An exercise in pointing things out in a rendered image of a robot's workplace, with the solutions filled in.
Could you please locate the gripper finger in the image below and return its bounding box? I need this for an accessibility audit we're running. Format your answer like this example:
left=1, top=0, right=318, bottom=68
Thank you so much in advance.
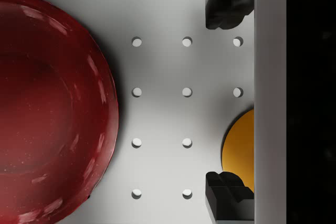
left=205, top=170, right=255, bottom=224
left=205, top=0, right=255, bottom=30

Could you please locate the yellow bowl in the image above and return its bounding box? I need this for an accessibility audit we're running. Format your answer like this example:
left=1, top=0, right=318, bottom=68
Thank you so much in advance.
left=221, top=108, right=255, bottom=194

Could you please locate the red plate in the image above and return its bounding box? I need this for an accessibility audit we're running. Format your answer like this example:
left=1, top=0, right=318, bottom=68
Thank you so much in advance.
left=0, top=0, right=120, bottom=224

